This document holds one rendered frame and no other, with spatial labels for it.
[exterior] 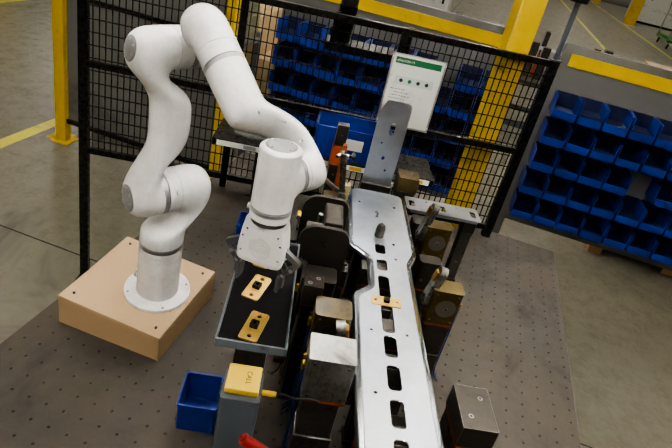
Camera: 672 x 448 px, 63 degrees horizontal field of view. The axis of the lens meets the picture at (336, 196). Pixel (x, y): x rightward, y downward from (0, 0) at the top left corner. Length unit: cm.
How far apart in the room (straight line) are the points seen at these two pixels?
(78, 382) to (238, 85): 93
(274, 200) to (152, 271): 66
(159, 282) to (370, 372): 67
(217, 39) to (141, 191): 47
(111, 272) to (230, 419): 87
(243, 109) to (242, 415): 56
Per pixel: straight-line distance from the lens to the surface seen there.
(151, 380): 164
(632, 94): 358
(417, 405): 131
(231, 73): 112
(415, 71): 230
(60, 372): 168
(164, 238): 156
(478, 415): 131
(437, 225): 189
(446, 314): 163
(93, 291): 176
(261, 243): 112
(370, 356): 137
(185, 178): 150
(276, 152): 101
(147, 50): 129
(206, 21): 118
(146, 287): 168
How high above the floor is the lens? 192
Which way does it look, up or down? 28 degrees down
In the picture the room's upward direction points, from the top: 14 degrees clockwise
